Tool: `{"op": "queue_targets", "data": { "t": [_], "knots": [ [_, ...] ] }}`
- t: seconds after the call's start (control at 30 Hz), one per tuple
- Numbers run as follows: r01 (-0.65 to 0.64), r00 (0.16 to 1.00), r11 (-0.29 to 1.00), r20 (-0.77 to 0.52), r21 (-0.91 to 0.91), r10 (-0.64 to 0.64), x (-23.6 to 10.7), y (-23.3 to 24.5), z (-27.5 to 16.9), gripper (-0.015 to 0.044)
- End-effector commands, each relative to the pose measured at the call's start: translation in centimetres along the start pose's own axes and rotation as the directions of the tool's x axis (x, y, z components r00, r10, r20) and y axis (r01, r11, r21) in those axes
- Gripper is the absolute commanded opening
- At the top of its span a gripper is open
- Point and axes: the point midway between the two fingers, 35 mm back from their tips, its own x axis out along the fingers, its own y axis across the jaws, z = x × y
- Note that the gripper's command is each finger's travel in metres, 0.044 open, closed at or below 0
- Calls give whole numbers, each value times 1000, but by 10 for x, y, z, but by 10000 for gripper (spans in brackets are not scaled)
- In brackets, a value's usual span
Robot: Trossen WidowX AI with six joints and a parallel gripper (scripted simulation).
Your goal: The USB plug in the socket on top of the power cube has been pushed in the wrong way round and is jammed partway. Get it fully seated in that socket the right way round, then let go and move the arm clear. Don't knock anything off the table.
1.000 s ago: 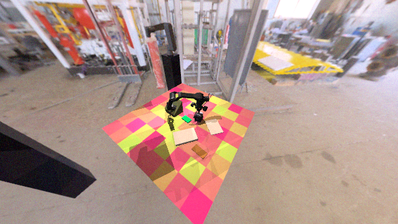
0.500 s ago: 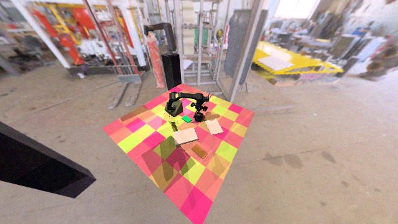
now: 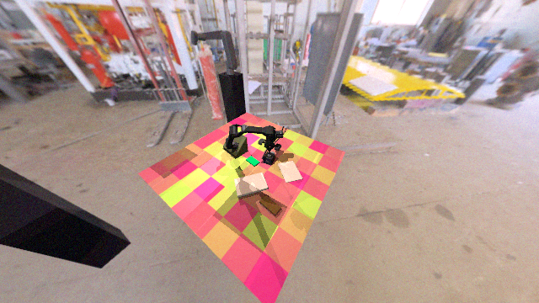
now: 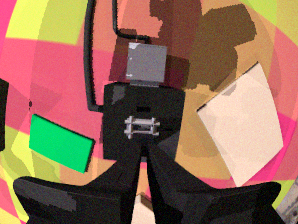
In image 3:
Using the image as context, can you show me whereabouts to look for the green rectangular block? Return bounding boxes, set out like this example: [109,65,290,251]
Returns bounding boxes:
[246,156,259,166]

